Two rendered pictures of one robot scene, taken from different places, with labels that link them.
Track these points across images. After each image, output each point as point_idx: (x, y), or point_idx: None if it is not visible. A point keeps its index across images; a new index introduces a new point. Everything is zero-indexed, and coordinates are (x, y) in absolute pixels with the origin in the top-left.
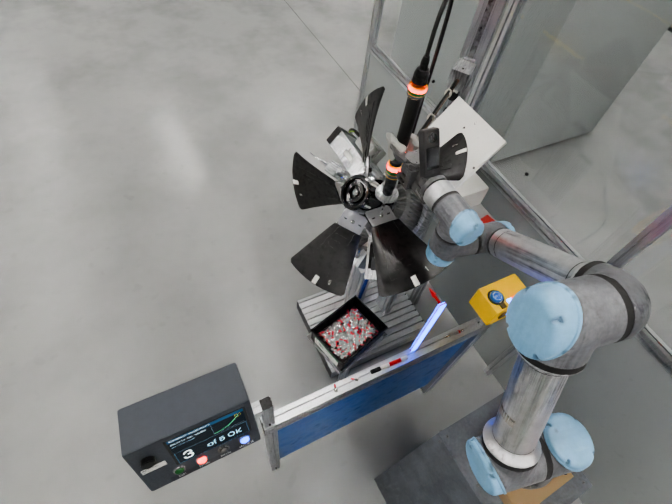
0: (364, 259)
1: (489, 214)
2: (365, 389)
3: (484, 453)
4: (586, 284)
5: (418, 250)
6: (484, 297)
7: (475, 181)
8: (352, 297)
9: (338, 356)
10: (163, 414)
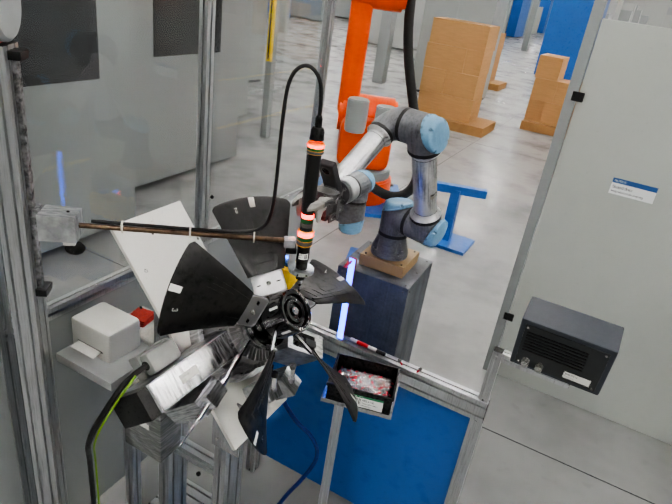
0: None
1: None
2: None
3: (440, 221)
4: (416, 113)
5: (313, 276)
6: None
7: (98, 311)
8: (331, 383)
9: (390, 383)
10: (588, 327)
